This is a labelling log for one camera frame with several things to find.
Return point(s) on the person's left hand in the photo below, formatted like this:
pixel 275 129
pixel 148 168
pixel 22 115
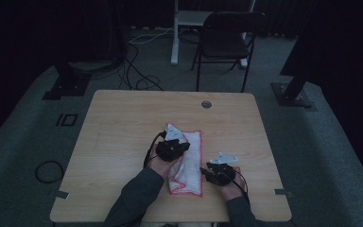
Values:
pixel 160 165

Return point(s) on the person's right hand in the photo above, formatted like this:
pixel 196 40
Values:
pixel 233 189

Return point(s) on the round grey table grommet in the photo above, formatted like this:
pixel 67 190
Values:
pixel 206 104

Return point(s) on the white desk frame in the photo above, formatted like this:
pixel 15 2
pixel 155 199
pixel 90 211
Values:
pixel 175 38

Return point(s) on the black stand with flat base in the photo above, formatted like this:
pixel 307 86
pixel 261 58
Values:
pixel 69 85

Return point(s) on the white cloth with red edging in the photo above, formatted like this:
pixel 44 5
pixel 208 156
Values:
pixel 190 176

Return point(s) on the grey tape piece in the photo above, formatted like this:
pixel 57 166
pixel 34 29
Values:
pixel 62 195
pixel 283 192

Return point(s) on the black folding chair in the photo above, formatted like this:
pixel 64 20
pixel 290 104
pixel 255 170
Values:
pixel 223 44

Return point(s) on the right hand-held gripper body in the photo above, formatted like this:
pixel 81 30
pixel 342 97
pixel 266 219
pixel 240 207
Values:
pixel 220 175

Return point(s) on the black slanted post with base plate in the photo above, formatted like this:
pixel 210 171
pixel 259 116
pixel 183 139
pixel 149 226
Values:
pixel 291 91

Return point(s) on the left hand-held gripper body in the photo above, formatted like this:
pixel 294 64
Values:
pixel 170 149

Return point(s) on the grey round stand base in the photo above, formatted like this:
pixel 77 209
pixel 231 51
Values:
pixel 89 65

